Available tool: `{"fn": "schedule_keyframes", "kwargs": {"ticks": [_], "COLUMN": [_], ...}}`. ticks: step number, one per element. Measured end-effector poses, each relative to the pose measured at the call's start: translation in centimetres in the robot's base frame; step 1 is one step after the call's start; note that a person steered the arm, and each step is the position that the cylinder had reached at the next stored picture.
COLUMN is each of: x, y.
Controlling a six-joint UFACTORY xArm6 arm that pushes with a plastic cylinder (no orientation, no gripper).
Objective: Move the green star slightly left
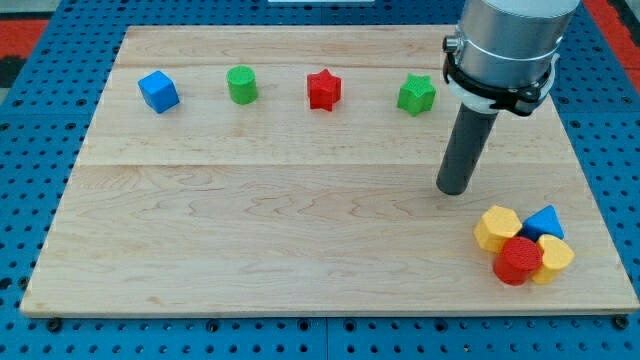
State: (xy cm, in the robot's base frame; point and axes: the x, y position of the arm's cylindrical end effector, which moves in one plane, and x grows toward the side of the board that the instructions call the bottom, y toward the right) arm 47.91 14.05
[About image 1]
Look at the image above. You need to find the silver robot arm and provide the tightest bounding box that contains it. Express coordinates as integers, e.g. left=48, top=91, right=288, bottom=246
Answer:
left=443, top=0, right=580, bottom=88

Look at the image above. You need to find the red star block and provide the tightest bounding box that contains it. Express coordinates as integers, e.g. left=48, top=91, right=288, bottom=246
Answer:
left=306, top=69, right=342, bottom=112

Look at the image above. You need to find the green star block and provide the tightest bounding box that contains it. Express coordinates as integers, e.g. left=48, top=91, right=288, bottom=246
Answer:
left=396, top=73, right=436, bottom=116

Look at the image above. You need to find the wooden board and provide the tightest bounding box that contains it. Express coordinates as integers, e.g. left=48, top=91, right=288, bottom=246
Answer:
left=21, top=25, right=639, bottom=318

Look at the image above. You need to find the green cylinder block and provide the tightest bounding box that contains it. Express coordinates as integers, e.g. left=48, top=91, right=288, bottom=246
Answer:
left=226, top=65, right=258, bottom=105

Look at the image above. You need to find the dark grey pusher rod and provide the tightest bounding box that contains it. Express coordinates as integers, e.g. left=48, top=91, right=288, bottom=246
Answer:
left=436, top=104, right=498, bottom=195

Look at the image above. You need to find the yellow hexagon block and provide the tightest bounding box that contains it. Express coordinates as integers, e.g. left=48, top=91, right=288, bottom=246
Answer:
left=473, top=205, right=522, bottom=253

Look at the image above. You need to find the blue cube block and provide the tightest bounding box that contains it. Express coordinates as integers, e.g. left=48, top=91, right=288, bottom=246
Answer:
left=138, top=71, right=180, bottom=114

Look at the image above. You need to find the red cylinder block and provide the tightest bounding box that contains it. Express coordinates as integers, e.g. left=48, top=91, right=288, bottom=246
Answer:
left=493, top=236, right=542, bottom=286

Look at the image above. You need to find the blue triangle block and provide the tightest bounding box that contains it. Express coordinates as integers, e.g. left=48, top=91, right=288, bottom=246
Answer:
left=518, top=205, right=565, bottom=242

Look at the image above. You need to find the yellow heart block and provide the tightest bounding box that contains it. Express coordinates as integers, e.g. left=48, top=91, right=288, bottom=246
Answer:
left=531, top=234, right=575, bottom=285

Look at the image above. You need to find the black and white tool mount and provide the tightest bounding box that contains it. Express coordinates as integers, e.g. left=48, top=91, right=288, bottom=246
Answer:
left=442, top=53, right=560, bottom=117

